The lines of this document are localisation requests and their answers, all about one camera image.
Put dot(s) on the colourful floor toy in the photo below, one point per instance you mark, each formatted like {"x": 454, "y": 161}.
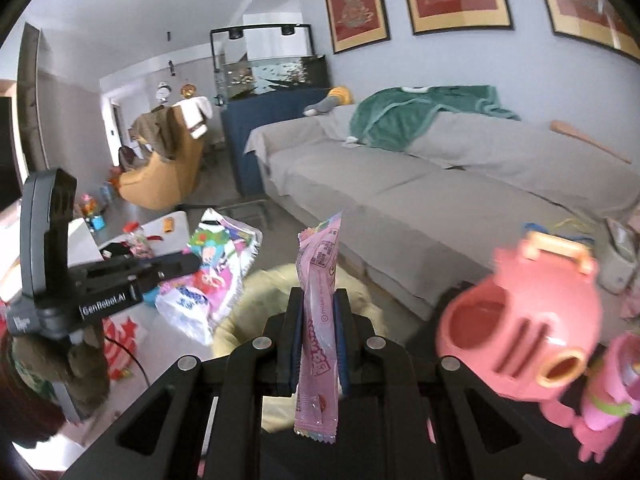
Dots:
{"x": 90, "y": 210}

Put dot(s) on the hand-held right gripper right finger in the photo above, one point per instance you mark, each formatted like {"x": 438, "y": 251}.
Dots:
{"x": 341, "y": 345}

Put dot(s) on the yellow chair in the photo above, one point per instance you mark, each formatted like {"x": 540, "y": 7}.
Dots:
{"x": 160, "y": 180}

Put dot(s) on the bin with yellow bag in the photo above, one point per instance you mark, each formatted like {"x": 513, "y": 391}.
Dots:
{"x": 240, "y": 330}

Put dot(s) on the green blanket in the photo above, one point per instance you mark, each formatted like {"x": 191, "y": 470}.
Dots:
{"x": 400, "y": 115}

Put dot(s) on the black tablecloth with pink hearts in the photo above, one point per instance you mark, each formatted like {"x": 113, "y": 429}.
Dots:
{"x": 452, "y": 300}

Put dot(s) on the long pink sweet wrapper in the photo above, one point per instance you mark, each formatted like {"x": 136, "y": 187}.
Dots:
{"x": 317, "y": 285}

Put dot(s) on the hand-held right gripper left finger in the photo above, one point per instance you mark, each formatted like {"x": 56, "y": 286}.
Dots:
{"x": 296, "y": 350}

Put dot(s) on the pink toy bucket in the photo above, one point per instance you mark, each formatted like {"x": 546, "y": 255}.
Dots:
{"x": 605, "y": 410}

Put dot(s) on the white coffee table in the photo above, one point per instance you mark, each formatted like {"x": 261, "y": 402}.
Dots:
{"x": 167, "y": 250}

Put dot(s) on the white towel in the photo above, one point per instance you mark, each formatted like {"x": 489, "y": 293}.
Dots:
{"x": 195, "y": 112}

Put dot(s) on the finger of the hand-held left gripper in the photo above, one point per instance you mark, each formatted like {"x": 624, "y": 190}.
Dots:
{"x": 157, "y": 289}
{"x": 140, "y": 267}

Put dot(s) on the person's left forearm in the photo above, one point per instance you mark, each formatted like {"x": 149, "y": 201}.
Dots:
{"x": 30, "y": 420}

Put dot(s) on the grey yellow stuffed toy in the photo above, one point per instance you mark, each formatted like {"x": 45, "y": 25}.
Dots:
{"x": 325, "y": 105}

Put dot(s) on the small orange yellow toy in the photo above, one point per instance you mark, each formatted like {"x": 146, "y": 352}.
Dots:
{"x": 170, "y": 223}

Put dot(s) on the red framed figure picture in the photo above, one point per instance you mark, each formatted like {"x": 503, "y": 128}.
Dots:
{"x": 352, "y": 5}

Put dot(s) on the colourful cartoon snack bag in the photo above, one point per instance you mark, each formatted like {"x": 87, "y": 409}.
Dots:
{"x": 210, "y": 280}

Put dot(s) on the brown clothing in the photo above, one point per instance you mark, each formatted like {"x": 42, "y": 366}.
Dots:
{"x": 152, "y": 132}

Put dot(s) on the white cartoon wall decal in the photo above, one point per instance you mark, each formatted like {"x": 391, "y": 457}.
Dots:
{"x": 163, "y": 91}

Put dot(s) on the pink toy helmet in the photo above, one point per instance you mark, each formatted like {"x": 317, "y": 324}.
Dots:
{"x": 500, "y": 340}

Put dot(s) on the blue cabinet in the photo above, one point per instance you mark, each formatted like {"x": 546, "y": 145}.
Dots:
{"x": 250, "y": 125}

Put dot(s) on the red framed dragon picture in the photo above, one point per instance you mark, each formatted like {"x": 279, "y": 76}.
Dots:
{"x": 580, "y": 5}

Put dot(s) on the clear candy jar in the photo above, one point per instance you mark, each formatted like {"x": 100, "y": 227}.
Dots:
{"x": 137, "y": 245}

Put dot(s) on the grey sofa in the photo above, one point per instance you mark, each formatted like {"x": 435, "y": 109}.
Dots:
{"x": 400, "y": 195}

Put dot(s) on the fish tank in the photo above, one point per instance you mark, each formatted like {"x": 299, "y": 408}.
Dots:
{"x": 270, "y": 77}

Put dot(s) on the person's left hand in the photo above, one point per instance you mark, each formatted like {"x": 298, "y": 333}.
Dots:
{"x": 87, "y": 370}

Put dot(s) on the wooden paddle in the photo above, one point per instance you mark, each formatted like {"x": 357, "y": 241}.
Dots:
{"x": 575, "y": 132}

